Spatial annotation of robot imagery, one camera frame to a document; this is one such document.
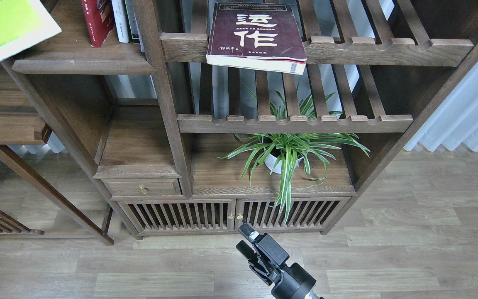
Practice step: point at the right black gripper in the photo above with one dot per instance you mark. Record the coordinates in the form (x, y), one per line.
(289, 282)

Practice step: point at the red cover book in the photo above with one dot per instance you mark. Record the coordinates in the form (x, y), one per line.
(99, 20)

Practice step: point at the yellow green cover book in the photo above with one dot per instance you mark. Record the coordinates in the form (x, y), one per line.
(23, 24)

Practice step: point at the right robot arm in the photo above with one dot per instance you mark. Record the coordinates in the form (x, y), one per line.
(267, 259)

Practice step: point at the brass cabinet door knobs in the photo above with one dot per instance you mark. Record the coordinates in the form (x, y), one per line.
(237, 216)

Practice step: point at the white plant pot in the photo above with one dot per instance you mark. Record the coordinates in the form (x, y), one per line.
(282, 159)

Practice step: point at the green spider plant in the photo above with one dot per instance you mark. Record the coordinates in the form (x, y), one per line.
(315, 145)

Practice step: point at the brass drawer knob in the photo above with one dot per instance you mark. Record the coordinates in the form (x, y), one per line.
(143, 189)

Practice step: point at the dark wooden bookshelf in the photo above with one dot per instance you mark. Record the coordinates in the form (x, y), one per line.
(158, 119)

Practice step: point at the dark red book white characters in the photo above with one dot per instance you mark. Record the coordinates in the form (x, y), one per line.
(258, 36)

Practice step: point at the white curtain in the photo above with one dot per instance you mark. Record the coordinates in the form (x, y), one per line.
(455, 122)

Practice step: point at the dark upright book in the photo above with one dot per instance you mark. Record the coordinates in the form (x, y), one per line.
(132, 22)

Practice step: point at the white upright book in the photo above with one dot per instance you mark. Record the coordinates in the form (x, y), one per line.
(120, 17)

